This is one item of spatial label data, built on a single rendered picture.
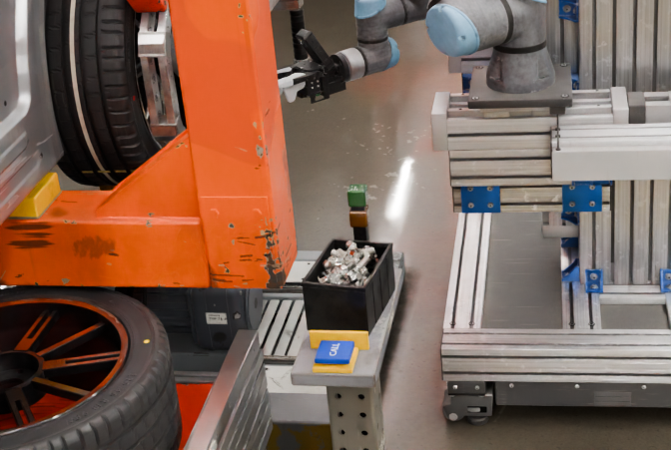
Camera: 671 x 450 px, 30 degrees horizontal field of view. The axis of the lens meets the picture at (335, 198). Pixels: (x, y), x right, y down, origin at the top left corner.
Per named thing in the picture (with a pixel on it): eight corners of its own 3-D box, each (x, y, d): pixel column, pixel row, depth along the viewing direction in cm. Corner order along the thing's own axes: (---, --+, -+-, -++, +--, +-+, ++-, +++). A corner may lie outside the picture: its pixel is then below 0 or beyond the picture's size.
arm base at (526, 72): (554, 68, 283) (554, 26, 279) (555, 92, 270) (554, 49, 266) (487, 70, 286) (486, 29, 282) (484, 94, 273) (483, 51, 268)
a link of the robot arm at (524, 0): (558, 38, 272) (558, -23, 266) (509, 53, 266) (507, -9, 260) (523, 26, 281) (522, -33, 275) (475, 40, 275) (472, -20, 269)
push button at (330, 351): (322, 348, 253) (321, 339, 252) (355, 349, 252) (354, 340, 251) (315, 368, 247) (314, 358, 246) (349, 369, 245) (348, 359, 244)
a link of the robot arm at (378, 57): (381, 29, 308) (383, 62, 311) (344, 41, 302) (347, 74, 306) (400, 36, 302) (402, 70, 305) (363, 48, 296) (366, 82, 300)
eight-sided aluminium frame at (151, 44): (220, 112, 344) (193, -86, 320) (243, 111, 343) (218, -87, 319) (161, 199, 296) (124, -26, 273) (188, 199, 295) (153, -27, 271)
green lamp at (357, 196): (350, 200, 277) (349, 183, 275) (368, 200, 276) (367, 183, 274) (347, 208, 273) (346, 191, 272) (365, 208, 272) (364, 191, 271)
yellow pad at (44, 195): (5, 192, 282) (1, 172, 280) (63, 192, 280) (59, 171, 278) (-21, 219, 270) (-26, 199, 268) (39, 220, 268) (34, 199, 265)
